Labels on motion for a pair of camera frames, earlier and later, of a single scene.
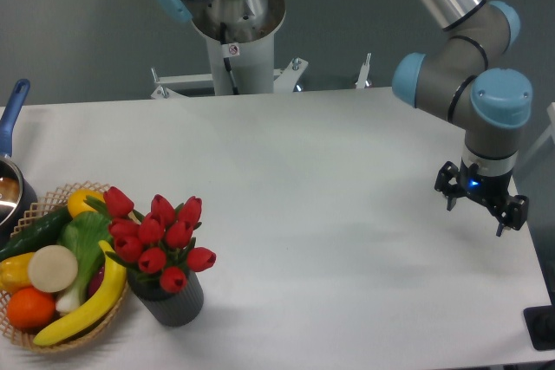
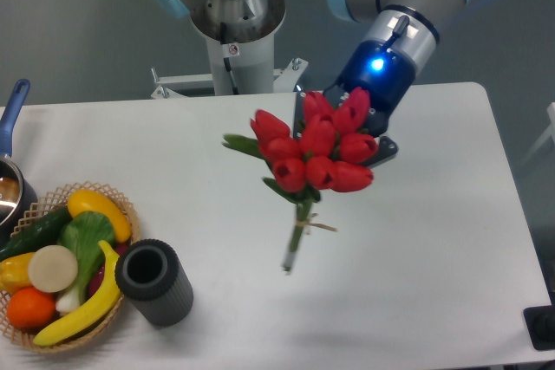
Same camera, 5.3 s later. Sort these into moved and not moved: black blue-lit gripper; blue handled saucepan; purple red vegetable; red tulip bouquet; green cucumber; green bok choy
Moved: black blue-lit gripper; red tulip bouquet
Not moved: purple red vegetable; blue handled saucepan; green bok choy; green cucumber
